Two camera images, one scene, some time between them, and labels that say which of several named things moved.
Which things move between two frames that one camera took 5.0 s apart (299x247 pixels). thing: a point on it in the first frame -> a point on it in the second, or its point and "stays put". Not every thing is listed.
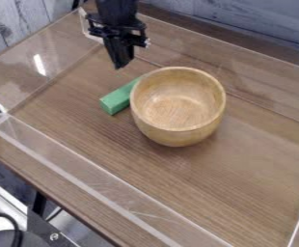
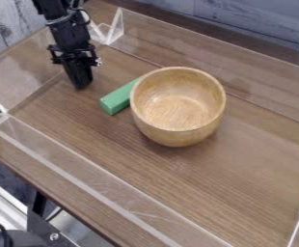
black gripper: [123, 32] -> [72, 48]
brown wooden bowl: [177, 103] stays put
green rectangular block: [117, 100] stays put
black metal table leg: [39, 205] stays put
